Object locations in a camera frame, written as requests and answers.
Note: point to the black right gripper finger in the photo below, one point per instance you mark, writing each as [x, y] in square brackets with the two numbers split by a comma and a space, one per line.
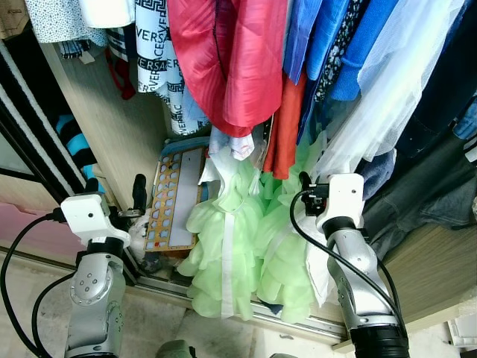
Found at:
[305, 181]

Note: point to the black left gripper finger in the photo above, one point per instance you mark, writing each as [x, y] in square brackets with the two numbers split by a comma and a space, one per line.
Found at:
[139, 194]
[92, 188]

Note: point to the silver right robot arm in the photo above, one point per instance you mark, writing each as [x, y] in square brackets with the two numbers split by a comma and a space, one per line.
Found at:
[358, 283]

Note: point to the orange peg board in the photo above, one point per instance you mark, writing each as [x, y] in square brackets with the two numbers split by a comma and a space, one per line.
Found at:
[175, 201]

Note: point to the blue black striped garment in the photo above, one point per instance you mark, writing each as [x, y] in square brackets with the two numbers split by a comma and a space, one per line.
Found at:
[74, 142]

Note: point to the orange red garment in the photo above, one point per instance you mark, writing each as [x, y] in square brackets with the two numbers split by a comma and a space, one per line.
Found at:
[283, 134]

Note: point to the wooden wardrobe divider panel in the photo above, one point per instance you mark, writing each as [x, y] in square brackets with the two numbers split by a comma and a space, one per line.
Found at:
[112, 127]

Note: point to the grey blue cloth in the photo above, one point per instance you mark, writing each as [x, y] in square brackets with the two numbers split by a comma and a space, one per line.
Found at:
[376, 173]

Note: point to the white crumpled garment hem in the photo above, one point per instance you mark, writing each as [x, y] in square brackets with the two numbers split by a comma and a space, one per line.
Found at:
[223, 153]

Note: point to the sliding wardrobe door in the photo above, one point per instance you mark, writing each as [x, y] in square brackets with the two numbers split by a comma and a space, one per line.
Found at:
[22, 134]

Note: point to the denim blue garment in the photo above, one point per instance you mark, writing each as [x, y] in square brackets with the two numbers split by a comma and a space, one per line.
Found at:
[466, 119]

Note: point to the light green ruffled dress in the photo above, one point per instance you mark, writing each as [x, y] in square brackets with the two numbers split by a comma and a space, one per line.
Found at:
[223, 246]

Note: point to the grey trousers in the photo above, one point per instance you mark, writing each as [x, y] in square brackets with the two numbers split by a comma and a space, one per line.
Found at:
[425, 201]

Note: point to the white black lettered garment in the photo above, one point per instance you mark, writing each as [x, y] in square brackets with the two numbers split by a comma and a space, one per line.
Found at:
[153, 60]

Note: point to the wooden wardrobe side panel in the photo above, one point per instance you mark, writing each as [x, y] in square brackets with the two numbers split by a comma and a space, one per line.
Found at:
[432, 276]

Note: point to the dark navy garment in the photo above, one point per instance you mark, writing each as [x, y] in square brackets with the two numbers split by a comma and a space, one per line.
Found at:
[447, 82]

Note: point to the grey robot left knee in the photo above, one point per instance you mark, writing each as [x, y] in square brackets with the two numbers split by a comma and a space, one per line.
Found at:
[176, 349]

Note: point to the grey robot knee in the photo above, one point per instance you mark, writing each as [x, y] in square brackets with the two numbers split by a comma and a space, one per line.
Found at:
[283, 356]
[176, 349]

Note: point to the light blue shirt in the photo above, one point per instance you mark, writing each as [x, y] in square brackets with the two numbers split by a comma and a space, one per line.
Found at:
[298, 37]

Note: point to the white sheer garment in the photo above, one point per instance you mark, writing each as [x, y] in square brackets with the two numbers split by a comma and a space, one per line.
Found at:
[402, 74]

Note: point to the red satin garment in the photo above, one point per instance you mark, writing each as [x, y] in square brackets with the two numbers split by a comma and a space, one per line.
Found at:
[223, 60]

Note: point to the white plastic object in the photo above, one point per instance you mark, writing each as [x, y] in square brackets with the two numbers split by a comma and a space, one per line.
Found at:
[462, 332]

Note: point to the black white floral garment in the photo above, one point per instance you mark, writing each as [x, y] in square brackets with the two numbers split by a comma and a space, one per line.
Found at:
[344, 30]

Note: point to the blue knit garment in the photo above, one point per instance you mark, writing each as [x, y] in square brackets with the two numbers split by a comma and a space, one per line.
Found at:
[373, 37]

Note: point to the grey robot right knee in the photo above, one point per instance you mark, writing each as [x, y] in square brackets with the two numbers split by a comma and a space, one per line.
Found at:
[283, 356]

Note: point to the white dotted garment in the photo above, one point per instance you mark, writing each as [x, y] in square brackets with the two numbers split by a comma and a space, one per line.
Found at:
[52, 22]

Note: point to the plain white garment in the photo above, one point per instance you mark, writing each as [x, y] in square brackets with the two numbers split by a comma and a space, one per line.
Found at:
[104, 11]

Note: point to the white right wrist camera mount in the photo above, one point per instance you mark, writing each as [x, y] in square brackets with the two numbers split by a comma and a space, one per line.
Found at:
[344, 195]

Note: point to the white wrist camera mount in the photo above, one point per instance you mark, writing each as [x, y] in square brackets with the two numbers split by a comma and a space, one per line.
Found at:
[344, 195]
[86, 216]

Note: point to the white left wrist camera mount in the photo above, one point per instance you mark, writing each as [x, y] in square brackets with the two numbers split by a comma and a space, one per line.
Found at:
[86, 216]

